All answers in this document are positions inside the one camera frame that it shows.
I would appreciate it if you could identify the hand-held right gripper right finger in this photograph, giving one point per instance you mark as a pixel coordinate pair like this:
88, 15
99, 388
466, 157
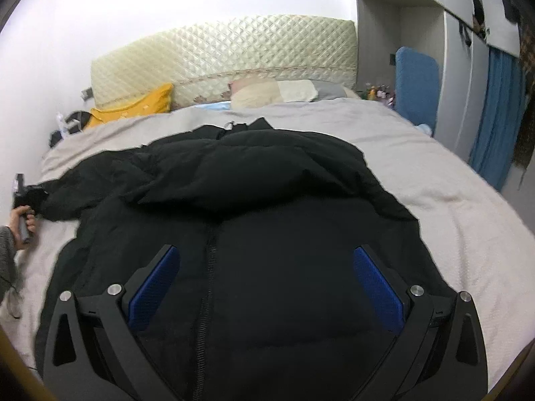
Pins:
379, 286

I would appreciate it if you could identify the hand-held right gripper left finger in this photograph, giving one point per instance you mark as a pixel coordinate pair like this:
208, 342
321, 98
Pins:
154, 286

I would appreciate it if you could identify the black puffer jacket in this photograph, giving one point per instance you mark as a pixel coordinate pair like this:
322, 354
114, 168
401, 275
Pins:
259, 200

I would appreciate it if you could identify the person's left hand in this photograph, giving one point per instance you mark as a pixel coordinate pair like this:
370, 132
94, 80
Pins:
21, 227

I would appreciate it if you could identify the grey bed sheet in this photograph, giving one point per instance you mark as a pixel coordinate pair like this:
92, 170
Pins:
439, 200

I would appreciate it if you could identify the yellow pillow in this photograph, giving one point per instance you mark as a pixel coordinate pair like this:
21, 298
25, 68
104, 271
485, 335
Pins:
129, 107

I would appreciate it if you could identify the small bottles on nightstand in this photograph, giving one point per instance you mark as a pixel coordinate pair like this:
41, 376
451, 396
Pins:
378, 91

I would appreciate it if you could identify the blue chair back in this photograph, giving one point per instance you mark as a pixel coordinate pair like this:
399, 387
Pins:
416, 87

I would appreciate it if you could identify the blue hanging cloth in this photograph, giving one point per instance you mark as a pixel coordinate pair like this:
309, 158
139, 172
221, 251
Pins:
497, 117

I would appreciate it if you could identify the patchwork pillow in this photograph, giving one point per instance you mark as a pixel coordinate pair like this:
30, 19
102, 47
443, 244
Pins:
288, 91

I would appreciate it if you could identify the brown hanging garment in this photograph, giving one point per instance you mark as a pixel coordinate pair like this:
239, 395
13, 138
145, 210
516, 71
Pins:
526, 104

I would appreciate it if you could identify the cream quilted headboard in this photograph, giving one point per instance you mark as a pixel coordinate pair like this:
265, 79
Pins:
225, 56

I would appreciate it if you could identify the grey wardrobe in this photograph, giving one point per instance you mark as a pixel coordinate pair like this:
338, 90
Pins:
443, 29

